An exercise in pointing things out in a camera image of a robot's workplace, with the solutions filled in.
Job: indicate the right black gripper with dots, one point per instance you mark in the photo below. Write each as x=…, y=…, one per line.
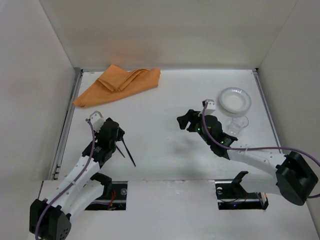
x=192, y=119

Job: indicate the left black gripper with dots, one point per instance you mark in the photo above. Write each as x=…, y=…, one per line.
x=119, y=137

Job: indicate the white ceramic plate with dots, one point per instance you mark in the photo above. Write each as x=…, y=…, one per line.
x=235, y=100

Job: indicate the orange cloth napkin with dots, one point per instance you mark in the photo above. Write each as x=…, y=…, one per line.
x=116, y=83

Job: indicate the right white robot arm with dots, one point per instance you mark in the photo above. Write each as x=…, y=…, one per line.
x=287, y=175

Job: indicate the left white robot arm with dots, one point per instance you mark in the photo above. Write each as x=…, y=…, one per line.
x=51, y=218

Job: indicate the black knife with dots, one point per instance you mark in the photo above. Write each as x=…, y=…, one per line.
x=129, y=153

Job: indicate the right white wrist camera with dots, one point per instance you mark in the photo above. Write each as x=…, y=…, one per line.
x=209, y=106

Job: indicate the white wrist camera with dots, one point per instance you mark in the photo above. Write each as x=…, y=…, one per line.
x=96, y=120
x=209, y=106

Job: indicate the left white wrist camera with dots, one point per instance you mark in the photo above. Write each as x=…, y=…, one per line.
x=96, y=120

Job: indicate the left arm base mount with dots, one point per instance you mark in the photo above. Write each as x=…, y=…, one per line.
x=114, y=199

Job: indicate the left aluminium table rail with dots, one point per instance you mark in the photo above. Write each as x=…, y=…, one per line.
x=63, y=136

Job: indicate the aluminium table rail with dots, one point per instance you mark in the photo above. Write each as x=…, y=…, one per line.
x=63, y=136
x=266, y=107

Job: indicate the right aluminium table rail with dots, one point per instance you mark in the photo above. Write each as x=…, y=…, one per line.
x=266, y=107

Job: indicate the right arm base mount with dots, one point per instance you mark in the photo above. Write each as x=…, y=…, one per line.
x=232, y=196

